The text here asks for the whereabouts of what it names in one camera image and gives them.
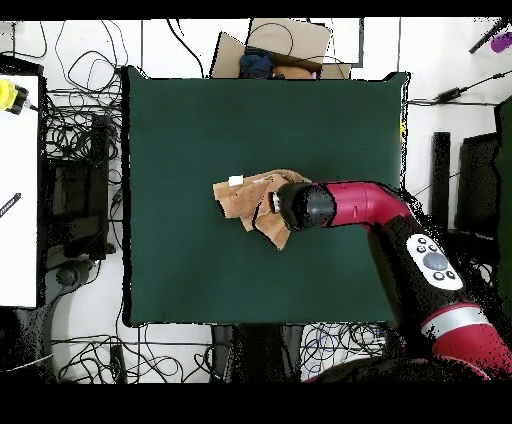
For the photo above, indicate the white side table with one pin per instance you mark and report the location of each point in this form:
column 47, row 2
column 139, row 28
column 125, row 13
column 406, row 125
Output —
column 18, row 180

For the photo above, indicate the dark green table cloth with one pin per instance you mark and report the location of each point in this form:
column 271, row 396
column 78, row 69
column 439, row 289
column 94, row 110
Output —
column 180, row 120

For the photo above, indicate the tan terry towel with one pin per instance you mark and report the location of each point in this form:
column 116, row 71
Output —
column 240, row 200

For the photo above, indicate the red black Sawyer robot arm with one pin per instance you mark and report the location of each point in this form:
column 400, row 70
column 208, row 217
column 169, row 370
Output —
column 352, row 204

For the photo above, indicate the yellow black tool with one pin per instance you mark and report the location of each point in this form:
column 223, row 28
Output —
column 8, row 96

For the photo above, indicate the black marker pen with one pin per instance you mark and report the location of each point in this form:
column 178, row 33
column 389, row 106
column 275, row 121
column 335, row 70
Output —
column 10, row 204

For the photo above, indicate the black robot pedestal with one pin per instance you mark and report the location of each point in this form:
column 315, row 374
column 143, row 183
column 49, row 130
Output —
column 256, row 352

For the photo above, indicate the black power strip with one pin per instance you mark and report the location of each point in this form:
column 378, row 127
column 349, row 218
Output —
column 118, row 362

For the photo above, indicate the black monitor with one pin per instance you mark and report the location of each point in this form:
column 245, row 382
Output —
column 478, row 180

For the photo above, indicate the brown cardboard box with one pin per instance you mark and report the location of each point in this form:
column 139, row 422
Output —
column 304, row 40

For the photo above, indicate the black upright bar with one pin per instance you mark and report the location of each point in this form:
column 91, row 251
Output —
column 440, row 172

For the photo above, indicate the black rod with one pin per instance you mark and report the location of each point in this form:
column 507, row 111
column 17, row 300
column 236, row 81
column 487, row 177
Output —
column 486, row 38

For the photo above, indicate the orange garment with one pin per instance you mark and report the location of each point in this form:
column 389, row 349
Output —
column 292, row 72

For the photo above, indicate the purple object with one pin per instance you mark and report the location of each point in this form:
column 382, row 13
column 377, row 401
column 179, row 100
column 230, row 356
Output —
column 502, row 42

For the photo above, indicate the navy blue garment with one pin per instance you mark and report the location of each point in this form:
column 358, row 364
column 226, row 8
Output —
column 256, row 64

